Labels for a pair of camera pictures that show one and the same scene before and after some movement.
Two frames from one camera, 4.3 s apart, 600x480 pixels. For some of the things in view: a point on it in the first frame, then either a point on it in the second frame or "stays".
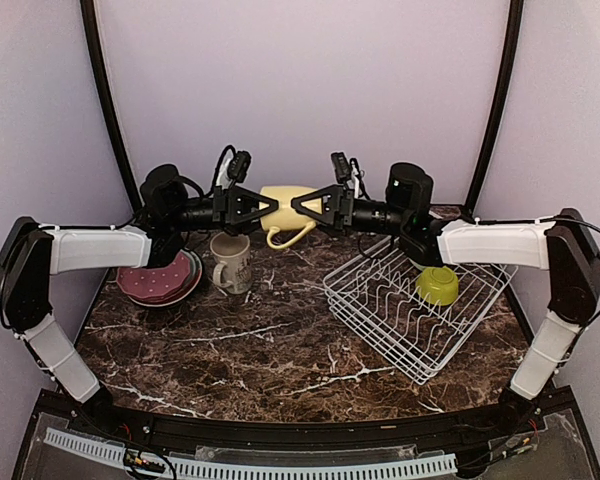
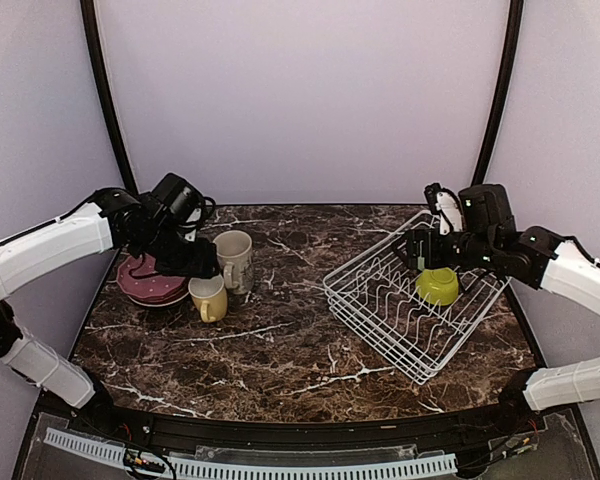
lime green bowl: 437,285 stays
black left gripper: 233,205 -> 201,265
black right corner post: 501,97 stays
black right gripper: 335,200 -> 434,258
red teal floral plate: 185,291 stays
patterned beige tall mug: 233,271 stays
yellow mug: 285,217 -> 209,296
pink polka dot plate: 150,283 stays
